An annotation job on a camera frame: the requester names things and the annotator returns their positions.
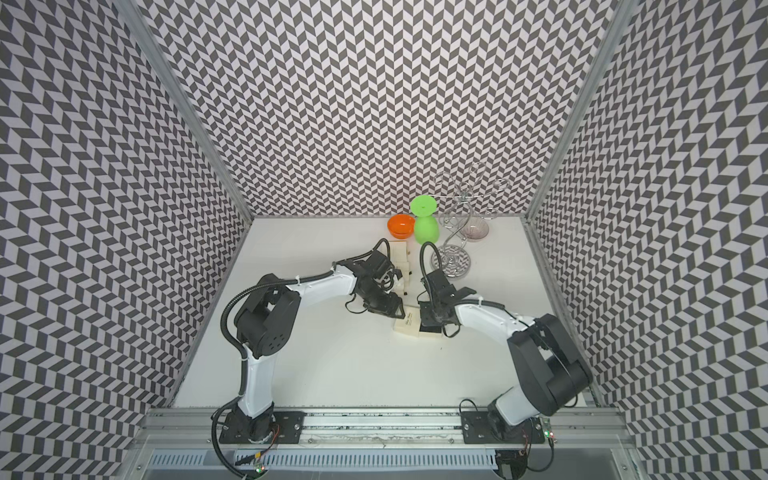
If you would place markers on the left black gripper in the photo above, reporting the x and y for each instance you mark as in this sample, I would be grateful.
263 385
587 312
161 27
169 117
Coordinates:
389 307

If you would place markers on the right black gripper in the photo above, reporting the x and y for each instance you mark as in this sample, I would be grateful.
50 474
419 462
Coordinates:
426 319

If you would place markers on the cream jewelry box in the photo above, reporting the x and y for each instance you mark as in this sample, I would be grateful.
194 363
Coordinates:
410 325
399 253
402 285

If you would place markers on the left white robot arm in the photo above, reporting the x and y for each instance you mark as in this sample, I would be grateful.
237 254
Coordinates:
258 323

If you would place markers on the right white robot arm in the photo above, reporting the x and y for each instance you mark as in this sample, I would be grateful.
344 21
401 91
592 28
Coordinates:
551 371

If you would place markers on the silver jewelry stand front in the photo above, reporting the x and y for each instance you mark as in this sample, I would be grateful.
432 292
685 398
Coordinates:
452 256

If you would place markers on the orange bowl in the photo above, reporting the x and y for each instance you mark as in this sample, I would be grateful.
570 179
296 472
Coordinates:
401 226

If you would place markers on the green plastic stand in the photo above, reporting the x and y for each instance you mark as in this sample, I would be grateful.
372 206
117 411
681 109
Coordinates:
426 227

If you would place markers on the silver wire jewelry tree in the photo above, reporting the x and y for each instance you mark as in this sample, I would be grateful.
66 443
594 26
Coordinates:
459 195

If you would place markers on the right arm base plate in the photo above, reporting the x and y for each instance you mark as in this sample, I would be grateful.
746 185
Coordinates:
483 427

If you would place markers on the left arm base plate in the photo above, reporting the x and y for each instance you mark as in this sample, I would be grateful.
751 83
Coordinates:
282 427

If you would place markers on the aluminium mounting rail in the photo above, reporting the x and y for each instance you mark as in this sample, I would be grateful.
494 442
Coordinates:
440 427

